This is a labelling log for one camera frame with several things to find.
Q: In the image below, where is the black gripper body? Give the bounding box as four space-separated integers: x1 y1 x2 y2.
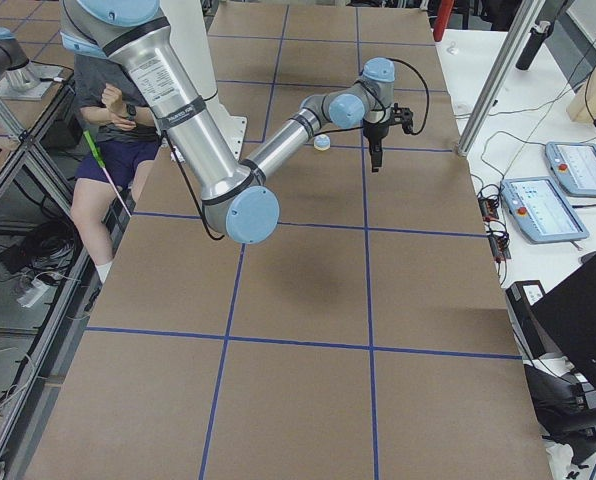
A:
362 120 390 151

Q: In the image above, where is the blue and cream bell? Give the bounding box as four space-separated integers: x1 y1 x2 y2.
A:
313 134 331 151

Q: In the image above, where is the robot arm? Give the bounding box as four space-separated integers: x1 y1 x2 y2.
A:
61 1 395 244

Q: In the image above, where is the clear plastic bag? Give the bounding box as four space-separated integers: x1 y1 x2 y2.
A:
446 42 459 55

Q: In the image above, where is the red cylinder object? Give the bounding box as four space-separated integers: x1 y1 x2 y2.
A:
433 0 454 42

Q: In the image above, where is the near teach pendant tablet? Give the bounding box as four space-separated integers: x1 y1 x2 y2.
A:
500 177 589 244

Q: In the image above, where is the teach pendant tablet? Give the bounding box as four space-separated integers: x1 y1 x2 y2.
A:
545 142 596 198
500 177 589 244

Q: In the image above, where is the brown paper table cover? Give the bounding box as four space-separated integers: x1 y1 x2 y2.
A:
25 3 551 479

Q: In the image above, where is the far teach pendant tablet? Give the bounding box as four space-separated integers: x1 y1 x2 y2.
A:
545 142 596 198

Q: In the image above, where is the seated person grey shirt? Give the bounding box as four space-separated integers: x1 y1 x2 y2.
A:
71 55 160 281

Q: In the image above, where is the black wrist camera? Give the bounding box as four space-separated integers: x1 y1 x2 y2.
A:
390 103 414 135

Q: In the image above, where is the black camera cable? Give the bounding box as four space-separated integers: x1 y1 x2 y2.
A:
362 57 430 136

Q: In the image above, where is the white pedestal base plate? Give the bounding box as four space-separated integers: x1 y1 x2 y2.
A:
170 115 248 165

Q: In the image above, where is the aluminium frame post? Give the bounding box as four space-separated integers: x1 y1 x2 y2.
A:
456 0 545 157

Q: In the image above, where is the green handled stick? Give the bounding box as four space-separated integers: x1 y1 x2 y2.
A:
84 130 132 217

